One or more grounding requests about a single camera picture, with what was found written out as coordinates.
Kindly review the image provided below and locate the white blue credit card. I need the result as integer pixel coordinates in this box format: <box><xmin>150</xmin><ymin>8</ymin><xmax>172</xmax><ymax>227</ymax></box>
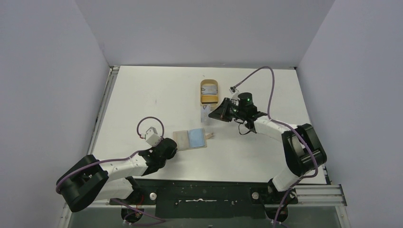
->
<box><xmin>201</xmin><ymin>104</ymin><xmax>211</xmax><ymax>124</ymax></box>

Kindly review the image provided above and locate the beige card holder wallet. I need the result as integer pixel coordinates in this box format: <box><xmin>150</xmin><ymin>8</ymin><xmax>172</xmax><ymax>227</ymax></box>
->
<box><xmin>173</xmin><ymin>128</ymin><xmax>214</xmax><ymax>151</ymax></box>

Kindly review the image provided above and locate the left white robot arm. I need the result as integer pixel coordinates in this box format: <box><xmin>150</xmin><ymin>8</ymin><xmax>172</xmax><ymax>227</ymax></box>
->
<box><xmin>56</xmin><ymin>138</ymin><xmax>177</xmax><ymax>212</ymax></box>

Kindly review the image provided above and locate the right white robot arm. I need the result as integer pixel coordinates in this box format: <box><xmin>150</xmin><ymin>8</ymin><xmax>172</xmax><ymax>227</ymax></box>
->
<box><xmin>208</xmin><ymin>92</ymin><xmax>327</xmax><ymax>203</ymax></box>

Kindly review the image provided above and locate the yellow card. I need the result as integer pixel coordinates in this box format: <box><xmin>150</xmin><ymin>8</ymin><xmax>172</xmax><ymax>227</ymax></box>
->
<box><xmin>201</xmin><ymin>95</ymin><xmax>219</xmax><ymax>106</ymax></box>

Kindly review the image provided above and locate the beige oval tray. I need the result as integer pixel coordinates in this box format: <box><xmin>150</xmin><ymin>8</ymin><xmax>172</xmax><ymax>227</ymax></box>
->
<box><xmin>200</xmin><ymin>79</ymin><xmax>220</xmax><ymax>111</ymax></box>

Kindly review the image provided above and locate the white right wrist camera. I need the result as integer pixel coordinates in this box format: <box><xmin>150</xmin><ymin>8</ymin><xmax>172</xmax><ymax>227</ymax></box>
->
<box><xmin>230</xmin><ymin>86</ymin><xmax>240</xmax><ymax>100</ymax></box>

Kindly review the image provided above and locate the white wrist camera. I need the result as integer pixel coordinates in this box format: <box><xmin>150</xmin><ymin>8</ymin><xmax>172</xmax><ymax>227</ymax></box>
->
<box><xmin>145</xmin><ymin>127</ymin><xmax>163</xmax><ymax>147</ymax></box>
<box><xmin>230</xmin><ymin>86</ymin><xmax>240</xmax><ymax>100</ymax></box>

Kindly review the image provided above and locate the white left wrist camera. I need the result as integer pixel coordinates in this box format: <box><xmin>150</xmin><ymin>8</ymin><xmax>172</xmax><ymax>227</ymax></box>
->
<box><xmin>145</xmin><ymin>127</ymin><xmax>163</xmax><ymax>147</ymax></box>

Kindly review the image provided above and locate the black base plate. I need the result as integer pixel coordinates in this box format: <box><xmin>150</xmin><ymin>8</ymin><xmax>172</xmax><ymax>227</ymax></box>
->
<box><xmin>106</xmin><ymin>178</ymin><xmax>298</xmax><ymax>222</ymax></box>

